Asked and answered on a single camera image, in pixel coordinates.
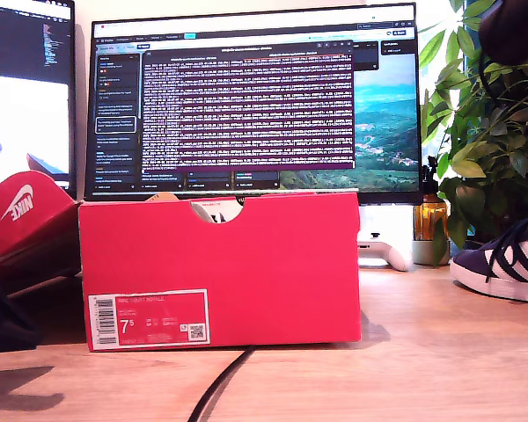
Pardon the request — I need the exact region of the red Nike shoebox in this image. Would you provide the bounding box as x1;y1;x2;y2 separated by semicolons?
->
0;170;363;352

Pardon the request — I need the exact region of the white game controller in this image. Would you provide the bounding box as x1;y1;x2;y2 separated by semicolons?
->
358;230;414;273

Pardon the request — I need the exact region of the pale round pot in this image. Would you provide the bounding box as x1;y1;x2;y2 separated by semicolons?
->
412;239;452;266

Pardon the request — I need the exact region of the wide black computer monitor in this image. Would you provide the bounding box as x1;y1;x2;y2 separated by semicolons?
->
84;3;425;207

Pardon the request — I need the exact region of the amber pump bottle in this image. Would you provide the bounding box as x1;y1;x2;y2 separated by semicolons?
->
414;156;449;242

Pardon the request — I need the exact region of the green leafy houseplant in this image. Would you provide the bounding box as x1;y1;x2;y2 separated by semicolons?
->
420;0;528;267

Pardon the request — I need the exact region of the black table cable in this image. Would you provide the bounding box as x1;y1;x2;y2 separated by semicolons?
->
187;345;256;422

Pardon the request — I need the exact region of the black monitor with camera feeds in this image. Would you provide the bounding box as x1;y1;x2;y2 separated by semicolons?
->
0;0;78;199

